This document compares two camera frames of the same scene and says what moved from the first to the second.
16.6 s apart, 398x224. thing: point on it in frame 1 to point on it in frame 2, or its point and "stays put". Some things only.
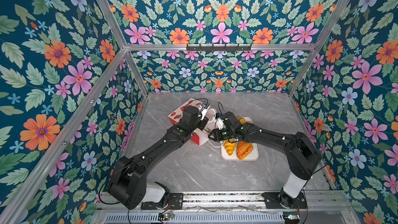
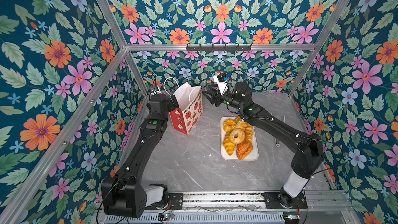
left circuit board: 165,216 stays put
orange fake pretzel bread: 242,148 stays put
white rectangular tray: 253,155 stays put
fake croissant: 229,146 stays put
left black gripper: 204,121 to 170,105
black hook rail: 218,48 stays put
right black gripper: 215,133 to 214,96
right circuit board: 291,216 stays put
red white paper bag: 200,136 to 189,100
